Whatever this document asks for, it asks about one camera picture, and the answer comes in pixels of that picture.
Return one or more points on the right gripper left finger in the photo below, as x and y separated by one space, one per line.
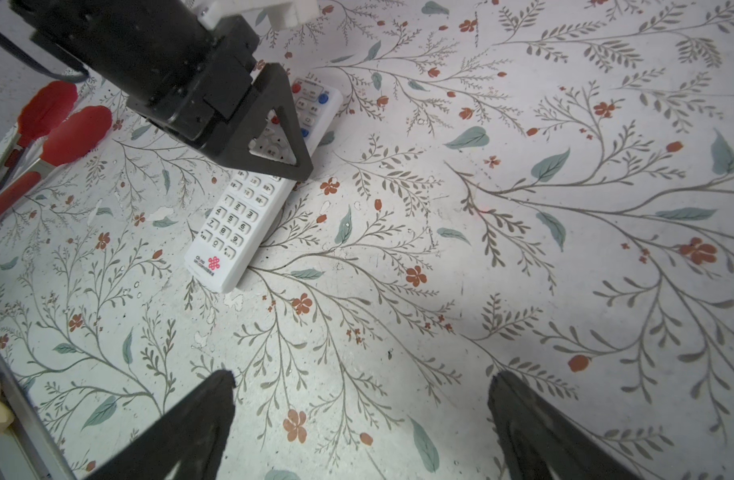
188 442

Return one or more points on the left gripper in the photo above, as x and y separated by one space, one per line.
191 82

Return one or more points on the white remote control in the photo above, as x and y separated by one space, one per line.
245 211

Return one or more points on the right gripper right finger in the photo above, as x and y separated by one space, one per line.
538 442

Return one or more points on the red kitchen tongs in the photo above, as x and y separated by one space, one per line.
49 135

